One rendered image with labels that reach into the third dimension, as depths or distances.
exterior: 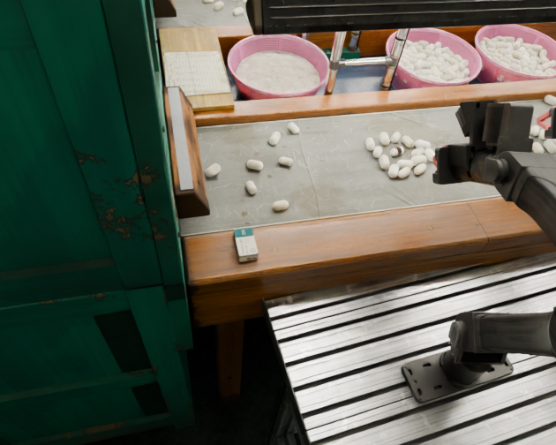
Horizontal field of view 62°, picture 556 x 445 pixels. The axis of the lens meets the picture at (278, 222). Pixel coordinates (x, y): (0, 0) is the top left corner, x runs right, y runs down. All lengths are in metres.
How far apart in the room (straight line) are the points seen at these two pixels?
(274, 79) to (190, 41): 0.24
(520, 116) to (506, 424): 0.51
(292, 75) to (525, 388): 0.89
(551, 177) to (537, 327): 0.19
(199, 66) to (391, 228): 0.62
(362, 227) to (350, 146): 0.25
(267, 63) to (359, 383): 0.85
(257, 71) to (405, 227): 0.60
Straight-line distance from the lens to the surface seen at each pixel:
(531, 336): 0.69
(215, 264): 0.83
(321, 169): 1.03
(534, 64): 1.61
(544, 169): 0.71
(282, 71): 1.30
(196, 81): 1.17
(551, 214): 0.66
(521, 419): 0.96
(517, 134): 0.78
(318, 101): 1.16
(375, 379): 0.88
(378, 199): 1.00
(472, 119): 0.82
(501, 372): 0.96
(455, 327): 0.82
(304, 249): 0.86
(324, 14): 0.85
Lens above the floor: 1.47
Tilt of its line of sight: 53 degrees down
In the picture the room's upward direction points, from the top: 8 degrees clockwise
